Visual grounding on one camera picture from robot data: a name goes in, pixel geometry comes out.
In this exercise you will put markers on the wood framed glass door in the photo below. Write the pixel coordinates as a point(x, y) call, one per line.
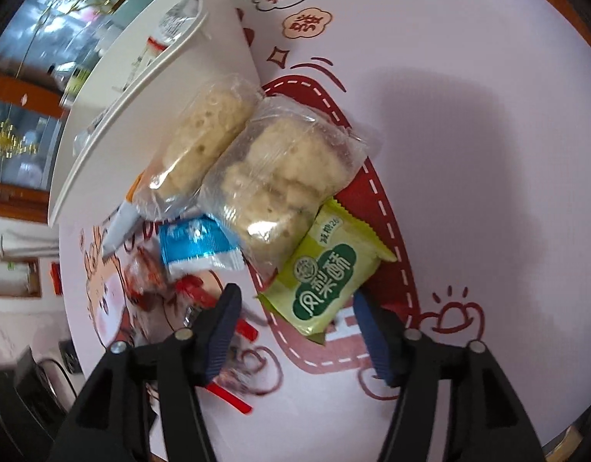
point(16, 86)

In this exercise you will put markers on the red white striped packet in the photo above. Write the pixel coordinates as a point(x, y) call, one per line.
point(192, 291)

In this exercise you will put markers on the small blue snack packet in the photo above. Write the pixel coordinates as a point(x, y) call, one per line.
point(194, 243)

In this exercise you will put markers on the green pastry packet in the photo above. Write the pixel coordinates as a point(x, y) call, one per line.
point(319, 274)

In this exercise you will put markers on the white orange stick packet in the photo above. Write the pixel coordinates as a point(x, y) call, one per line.
point(122, 224)

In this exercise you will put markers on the small gold door ornament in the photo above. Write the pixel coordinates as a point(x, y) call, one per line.
point(6, 137)

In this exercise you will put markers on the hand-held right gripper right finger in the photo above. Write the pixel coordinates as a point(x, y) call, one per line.
point(374, 341)

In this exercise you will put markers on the wooden picture frame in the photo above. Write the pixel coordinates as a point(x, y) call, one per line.
point(11, 276)

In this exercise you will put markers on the clear red candy packet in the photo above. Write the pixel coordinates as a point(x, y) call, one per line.
point(148, 274)

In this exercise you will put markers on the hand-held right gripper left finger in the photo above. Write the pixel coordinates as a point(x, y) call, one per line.
point(220, 341)

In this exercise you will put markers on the clear bag of rice cakes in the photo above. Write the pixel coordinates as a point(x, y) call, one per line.
point(204, 125)
point(271, 168)

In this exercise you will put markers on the white plastic bin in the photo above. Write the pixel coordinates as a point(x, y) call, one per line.
point(218, 53)

